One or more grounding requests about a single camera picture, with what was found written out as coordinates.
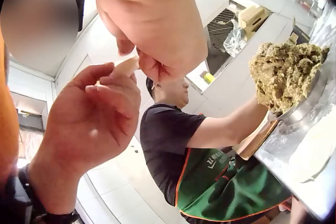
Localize person's right hand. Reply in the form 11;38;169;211
93;0;208;81

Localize person's left hand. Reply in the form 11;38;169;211
28;62;142;213

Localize person's right thumb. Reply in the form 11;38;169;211
101;11;136;56

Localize person's left fingers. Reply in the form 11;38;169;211
115;98;142;146

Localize person's left thumb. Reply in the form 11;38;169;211
67;62;116;85

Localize person's left index finger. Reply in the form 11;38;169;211
100;73;138;87

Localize person's left middle finger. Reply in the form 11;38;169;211
85;84;141;101

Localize person's right fingers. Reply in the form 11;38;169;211
136;50;184;81

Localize white dough dumpling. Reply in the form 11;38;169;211
113;56;140;77

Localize yellow-green small container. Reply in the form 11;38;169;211
201;71;216;84

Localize range hood vent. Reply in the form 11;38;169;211
206;0;246;52

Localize clear plastic bag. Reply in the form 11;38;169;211
223;19;249;58

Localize person's body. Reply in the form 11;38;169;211
0;35;21;180

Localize pale wooden box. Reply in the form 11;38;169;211
240;6;271;33

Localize wooden board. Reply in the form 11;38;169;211
236;118;279;161

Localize mound of green filling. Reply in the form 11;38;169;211
248;41;330;112

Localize black wrist band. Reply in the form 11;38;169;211
0;163;82;224

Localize metal bowl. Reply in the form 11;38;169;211
268;51;336;128

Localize white dough sheet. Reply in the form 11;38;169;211
288;119;336;184

